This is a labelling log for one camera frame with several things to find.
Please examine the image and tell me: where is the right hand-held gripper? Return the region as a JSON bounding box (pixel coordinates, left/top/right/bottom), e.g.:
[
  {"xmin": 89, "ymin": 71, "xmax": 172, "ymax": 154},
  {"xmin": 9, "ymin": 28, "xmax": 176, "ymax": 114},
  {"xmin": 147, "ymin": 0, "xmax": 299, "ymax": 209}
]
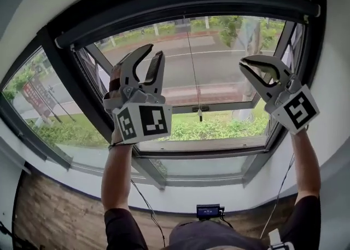
[{"xmin": 238, "ymin": 54, "xmax": 321, "ymax": 136}]

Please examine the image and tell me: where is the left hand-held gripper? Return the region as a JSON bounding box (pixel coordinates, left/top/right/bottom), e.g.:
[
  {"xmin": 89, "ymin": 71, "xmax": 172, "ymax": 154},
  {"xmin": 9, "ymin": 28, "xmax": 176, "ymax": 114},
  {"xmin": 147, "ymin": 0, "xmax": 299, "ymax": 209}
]
[{"xmin": 102, "ymin": 43, "xmax": 173, "ymax": 145}]

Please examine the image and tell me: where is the window with metal frame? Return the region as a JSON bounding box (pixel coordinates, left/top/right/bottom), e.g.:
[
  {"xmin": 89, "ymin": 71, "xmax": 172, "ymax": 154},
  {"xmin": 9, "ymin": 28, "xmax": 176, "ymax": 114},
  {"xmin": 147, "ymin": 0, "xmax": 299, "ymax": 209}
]
[{"xmin": 54, "ymin": 0, "xmax": 321, "ymax": 50}]

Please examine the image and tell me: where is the person's right forearm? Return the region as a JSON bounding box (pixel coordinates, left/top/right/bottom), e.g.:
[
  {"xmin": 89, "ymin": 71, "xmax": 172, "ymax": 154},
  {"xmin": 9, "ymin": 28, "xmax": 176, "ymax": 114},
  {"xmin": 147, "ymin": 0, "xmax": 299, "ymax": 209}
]
[{"xmin": 289, "ymin": 127, "xmax": 323, "ymax": 199}]

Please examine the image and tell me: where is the person's left forearm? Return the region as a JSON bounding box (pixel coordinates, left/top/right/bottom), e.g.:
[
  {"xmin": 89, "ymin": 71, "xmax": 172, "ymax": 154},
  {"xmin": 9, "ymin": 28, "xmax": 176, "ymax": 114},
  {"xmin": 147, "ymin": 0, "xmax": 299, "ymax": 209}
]
[{"xmin": 100, "ymin": 128, "xmax": 135, "ymax": 216}]

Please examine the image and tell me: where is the open glass window sash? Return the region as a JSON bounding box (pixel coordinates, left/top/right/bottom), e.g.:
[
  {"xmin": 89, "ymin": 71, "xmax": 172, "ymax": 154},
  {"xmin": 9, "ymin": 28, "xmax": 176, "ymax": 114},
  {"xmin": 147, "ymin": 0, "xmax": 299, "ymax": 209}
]
[{"xmin": 81, "ymin": 16, "xmax": 300, "ymax": 115}]

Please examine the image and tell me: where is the person's left hand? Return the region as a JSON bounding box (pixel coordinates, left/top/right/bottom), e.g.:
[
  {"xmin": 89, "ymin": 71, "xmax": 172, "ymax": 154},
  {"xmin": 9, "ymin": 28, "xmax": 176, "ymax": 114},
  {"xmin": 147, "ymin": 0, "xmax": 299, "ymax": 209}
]
[{"xmin": 108, "ymin": 57, "xmax": 127, "ymax": 100}]

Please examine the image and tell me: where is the red signboard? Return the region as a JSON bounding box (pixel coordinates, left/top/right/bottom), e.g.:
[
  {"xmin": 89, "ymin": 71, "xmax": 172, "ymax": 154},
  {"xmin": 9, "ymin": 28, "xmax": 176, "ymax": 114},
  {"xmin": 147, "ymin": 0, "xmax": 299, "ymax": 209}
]
[{"xmin": 21, "ymin": 78, "xmax": 60, "ymax": 128}]

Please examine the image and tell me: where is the small black monitor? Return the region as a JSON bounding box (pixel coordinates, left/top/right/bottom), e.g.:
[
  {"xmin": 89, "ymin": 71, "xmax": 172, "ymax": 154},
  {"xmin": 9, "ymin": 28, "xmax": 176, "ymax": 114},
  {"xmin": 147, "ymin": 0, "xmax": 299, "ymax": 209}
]
[{"xmin": 196, "ymin": 203, "xmax": 226, "ymax": 221}]

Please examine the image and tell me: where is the person in black shirt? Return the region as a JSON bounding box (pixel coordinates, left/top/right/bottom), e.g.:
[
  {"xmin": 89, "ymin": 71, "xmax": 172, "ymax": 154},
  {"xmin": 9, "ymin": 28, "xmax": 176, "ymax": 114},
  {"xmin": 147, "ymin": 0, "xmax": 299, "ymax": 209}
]
[{"xmin": 103, "ymin": 193, "xmax": 323, "ymax": 250}]

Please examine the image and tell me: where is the thin pull cord with toggle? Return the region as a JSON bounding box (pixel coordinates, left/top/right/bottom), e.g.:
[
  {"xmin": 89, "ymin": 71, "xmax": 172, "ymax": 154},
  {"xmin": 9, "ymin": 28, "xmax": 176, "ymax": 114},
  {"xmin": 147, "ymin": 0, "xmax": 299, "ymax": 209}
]
[{"xmin": 182, "ymin": 15, "xmax": 205, "ymax": 123}]

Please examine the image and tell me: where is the thin black cable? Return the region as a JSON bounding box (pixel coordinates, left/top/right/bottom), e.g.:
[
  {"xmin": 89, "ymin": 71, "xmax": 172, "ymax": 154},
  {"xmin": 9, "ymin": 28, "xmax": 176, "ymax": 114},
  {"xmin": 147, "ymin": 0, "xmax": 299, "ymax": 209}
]
[
  {"xmin": 259, "ymin": 153, "xmax": 296, "ymax": 240},
  {"xmin": 108, "ymin": 141, "xmax": 166, "ymax": 247}
]

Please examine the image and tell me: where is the white harness strap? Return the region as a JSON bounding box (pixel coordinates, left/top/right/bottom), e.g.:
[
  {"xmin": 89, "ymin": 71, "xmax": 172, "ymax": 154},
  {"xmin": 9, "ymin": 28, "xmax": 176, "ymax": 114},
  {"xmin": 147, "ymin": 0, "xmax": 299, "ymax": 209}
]
[{"xmin": 267, "ymin": 229, "xmax": 295, "ymax": 250}]

